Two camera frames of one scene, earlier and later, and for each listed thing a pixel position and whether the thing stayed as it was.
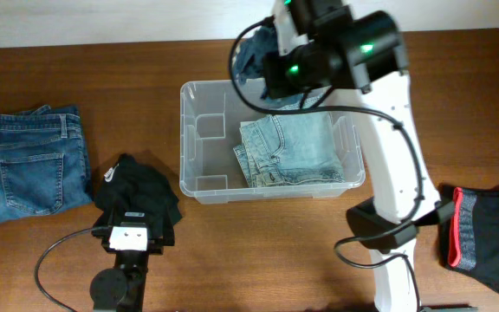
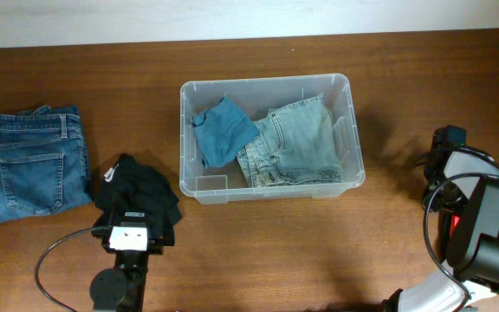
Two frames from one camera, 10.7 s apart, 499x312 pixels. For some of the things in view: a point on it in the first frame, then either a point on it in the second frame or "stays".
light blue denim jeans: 288,150 stays
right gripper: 277,87 → 446,206
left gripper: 153,246 stays
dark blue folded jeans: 34,163 stays
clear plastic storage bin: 210,115 stays
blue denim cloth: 249,61 → 221,132
